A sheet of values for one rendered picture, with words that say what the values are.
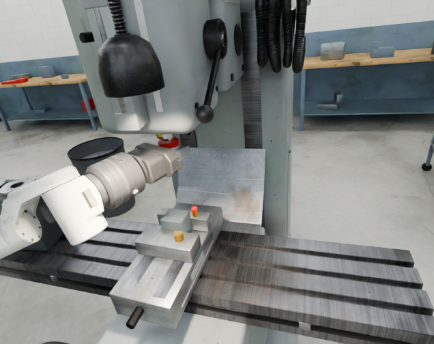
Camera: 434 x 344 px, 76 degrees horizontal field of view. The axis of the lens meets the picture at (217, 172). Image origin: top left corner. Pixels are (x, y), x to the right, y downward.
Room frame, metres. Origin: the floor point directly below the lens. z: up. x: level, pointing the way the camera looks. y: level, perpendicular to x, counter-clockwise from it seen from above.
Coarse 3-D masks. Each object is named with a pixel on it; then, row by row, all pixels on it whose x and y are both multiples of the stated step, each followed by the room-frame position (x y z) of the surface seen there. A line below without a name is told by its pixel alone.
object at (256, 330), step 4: (252, 328) 0.52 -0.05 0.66; (256, 328) 0.56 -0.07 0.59; (260, 328) 0.63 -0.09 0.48; (264, 328) 0.71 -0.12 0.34; (252, 332) 0.51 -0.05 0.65; (256, 332) 0.56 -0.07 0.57; (260, 332) 0.63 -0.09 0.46; (264, 332) 0.71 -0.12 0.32; (252, 336) 0.51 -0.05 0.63; (256, 336) 0.56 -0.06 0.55; (260, 336) 0.62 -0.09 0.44; (264, 336) 0.71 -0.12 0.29; (252, 340) 0.51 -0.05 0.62; (256, 340) 0.55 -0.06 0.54; (260, 340) 0.62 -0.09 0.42; (264, 340) 0.70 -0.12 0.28
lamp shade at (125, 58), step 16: (112, 48) 0.33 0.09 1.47; (128, 48) 0.33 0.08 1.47; (144, 48) 0.34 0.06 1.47; (112, 64) 0.32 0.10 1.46; (128, 64) 0.32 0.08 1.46; (144, 64) 0.33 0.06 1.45; (160, 64) 0.36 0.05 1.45; (112, 80) 0.32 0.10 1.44; (128, 80) 0.32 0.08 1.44; (144, 80) 0.32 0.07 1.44; (160, 80) 0.34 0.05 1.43; (112, 96) 0.32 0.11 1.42; (128, 96) 0.32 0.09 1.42
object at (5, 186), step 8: (0, 184) 0.76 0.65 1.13; (8, 184) 0.75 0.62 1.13; (16, 184) 0.75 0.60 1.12; (24, 184) 0.74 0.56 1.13; (0, 192) 0.71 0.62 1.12; (8, 192) 0.70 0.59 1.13; (0, 200) 0.68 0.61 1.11; (40, 200) 0.72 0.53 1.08; (0, 208) 0.69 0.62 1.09; (40, 216) 0.70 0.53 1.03; (40, 224) 0.69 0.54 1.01; (48, 224) 0.71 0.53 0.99; (56, 224) 0.73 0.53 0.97; (48, 232) 0.70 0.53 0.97; (56, 232) 0.72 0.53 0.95; (40, 240) 0.67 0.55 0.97; (48, 240) 0.69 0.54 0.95; (56, 240) 0.71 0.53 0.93; (24, 248) 0.68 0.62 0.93; (32, 248) 0.68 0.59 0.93; (40, 248) 0.67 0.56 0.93; (48, 248) 0.67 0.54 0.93
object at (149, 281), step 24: (192, 216) 0.61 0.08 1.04; (216, 216) 0.65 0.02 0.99; (144, 264) 0.49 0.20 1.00; (168, 264) 0.49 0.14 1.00; (192, 264) 0.48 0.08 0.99; (120, 288) 0.43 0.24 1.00; (144, 288) 0.42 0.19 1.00; (168, 288) 0.42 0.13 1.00; (192, 288) 0.46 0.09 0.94; (120, 312) 0.42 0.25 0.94; (144, 312) 0.39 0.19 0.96; (168, 312) 0.37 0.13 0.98
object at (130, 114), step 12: (84, 0) 0.46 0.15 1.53; (96, 0) 0.45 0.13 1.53; (120, 0) 0.48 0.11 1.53; (96, 12) 0.46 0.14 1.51; (108, 12) 0.45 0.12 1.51; (96, 24) 0.46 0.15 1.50; (108, 24) 0.45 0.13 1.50; (96, 36) 0.46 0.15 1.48; (108, 36) 0.46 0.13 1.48; (132, 96) 0.45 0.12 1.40; (120, 108) 0.46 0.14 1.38; (132, 108) 0.45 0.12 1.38; (144, 108) 0.48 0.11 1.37; (120, 120) 0.46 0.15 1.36; (132, 120) 0.45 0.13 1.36; (144, 120) 0.47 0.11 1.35
